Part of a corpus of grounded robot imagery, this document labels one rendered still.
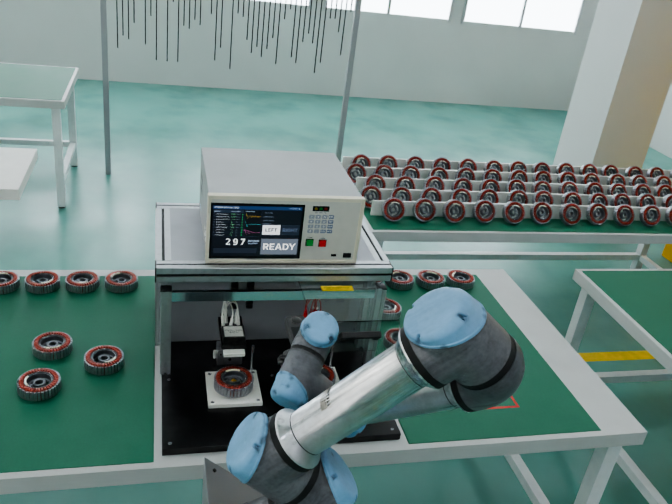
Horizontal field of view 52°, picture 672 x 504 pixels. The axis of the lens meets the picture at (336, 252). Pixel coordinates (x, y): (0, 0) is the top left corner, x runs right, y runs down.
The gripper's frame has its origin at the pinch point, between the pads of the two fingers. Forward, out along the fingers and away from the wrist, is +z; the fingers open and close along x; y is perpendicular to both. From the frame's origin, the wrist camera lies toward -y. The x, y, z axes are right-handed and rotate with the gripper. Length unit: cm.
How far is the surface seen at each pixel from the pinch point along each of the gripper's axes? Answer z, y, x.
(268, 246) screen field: 9.3, -38.8, -1.6
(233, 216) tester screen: 1.9, -44.1, -11.8
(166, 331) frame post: 27.9, -21.3, -29.2
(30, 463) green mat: 24, 13, -61
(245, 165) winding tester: 11, -67, -6
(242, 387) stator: 28.0, -4.2, -8.6
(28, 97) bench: 205, -244, -110
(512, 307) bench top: 62, -40, 101
